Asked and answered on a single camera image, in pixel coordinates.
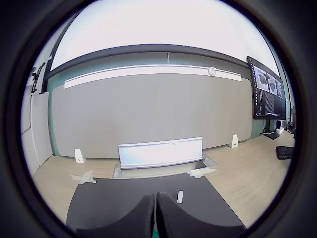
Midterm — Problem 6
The dark grey mat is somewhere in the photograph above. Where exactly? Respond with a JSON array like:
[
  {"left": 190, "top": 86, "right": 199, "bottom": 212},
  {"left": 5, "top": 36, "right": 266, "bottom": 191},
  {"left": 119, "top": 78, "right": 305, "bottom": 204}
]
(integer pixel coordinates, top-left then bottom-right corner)
[{"left": 66, "top": 173, "right": 247, "bottom": 238}]

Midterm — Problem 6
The white tape patch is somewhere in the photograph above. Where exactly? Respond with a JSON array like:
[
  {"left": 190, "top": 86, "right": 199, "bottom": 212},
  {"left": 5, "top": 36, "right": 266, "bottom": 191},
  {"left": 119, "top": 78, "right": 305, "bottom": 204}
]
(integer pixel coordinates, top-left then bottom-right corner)
[
  {"left": 187, "top": 168, "right": 217, "bottom": 179},
  {"left": 69, "top": 169, "right": 97, "bottom": 185}
]

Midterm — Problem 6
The grey partition panel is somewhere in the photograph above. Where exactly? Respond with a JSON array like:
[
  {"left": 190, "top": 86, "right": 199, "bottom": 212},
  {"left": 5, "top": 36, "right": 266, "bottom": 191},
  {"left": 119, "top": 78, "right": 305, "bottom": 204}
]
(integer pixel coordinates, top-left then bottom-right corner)
[{"left": 51, "top": 73, "right": 253, "bottom": 158}]

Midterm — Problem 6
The black keyboard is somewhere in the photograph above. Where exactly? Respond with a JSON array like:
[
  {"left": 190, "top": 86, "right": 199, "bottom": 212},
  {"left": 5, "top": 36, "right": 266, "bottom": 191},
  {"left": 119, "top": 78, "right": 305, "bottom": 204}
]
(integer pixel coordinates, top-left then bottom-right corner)
[{"left": 275, "top": 145, "right": 296, "bottom": 160}]

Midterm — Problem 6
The white power strip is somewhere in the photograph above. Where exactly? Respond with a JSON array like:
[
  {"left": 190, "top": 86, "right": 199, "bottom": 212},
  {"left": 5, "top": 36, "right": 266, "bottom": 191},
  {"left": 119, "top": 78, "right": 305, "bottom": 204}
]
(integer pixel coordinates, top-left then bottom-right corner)
[{"left": 262, "top": 127, "right": 284, "bottom": 137}]

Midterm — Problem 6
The white side panel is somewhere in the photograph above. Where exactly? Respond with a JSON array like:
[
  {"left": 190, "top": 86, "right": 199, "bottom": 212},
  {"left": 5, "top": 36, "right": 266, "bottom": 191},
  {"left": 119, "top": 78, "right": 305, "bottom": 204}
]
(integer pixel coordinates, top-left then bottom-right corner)
[{"left": 20, "top": 92, "right": 53, "bottom": 172}]

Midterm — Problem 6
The long white trunking strip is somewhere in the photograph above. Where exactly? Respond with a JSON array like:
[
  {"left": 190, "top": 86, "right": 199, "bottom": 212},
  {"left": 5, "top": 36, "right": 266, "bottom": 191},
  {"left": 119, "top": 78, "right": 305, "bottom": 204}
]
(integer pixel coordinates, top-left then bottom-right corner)
[{"left": 64, "top": 64, "right": 242, "bottom": 89}]

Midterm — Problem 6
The black computer monitor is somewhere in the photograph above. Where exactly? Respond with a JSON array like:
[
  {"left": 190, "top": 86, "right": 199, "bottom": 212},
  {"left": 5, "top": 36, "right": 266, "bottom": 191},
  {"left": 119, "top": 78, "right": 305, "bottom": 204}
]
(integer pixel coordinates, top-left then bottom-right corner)
[{"left": 246, "top": 56, "right": 287, "bottom": 120}]

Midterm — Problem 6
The silver cable duct box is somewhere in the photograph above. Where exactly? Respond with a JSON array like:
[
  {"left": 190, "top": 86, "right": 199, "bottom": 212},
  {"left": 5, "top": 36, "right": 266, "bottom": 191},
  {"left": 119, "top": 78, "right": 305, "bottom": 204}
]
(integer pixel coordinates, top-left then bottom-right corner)
[{"left": 112, "top": 154, "right": 217, "bottom": 179}]

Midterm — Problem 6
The black wall bracket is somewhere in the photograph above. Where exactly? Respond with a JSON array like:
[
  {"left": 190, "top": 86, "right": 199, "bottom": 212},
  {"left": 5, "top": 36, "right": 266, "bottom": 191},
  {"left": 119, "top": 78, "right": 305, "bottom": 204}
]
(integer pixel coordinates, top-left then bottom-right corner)
[{"left": 30, "top": 61, "right": 47, "bottom": 94}]

